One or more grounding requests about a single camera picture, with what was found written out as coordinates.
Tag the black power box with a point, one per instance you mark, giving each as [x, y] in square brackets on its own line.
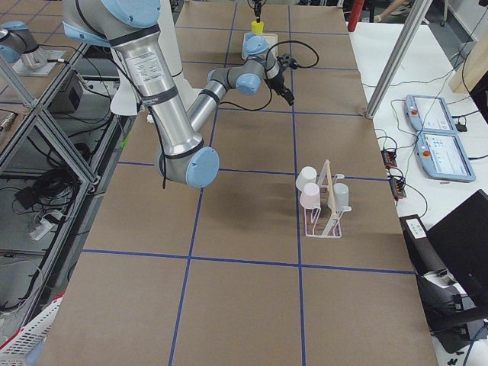
[68, 97]

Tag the pink plastic cup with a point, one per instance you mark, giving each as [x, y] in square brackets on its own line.
[310, 196]

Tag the grey plastic cup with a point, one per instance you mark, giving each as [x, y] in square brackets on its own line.
[341, 195]

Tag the red cylinder object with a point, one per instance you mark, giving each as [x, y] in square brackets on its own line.
[355, 15]

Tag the cardboard box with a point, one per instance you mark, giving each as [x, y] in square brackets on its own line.
[472, 70]

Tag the white wire cup rack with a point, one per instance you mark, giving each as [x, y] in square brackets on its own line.
[324, 222]

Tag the black monitor stand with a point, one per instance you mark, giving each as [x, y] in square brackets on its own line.
[450, 262]

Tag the cream white plastic cup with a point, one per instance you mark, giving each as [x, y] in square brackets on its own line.
[307, 175]

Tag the teach pendant tablet far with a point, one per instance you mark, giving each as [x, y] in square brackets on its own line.
[429, 113]

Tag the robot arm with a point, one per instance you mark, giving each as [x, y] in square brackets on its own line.
[131, 28]

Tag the teach pendant tablet near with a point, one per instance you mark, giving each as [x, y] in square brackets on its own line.
[442, 157]

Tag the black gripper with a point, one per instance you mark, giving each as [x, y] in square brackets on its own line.
[278, 80]
[258, 8]

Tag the teach pendant tablet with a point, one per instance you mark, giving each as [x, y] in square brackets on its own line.
[442, 157]
[429, 113]

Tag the white perforated basket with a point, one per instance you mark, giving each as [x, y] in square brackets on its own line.
[25, 346]

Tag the yellow plastic cup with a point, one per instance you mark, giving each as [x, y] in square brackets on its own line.
[257, 27]

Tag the aluminium frame post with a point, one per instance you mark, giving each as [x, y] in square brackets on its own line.
[405, 38]

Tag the aluminium frame rack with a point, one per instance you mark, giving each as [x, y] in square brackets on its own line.
[55, 168]

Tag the cream plastic tray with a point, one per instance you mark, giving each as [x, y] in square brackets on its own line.
[267, 40]

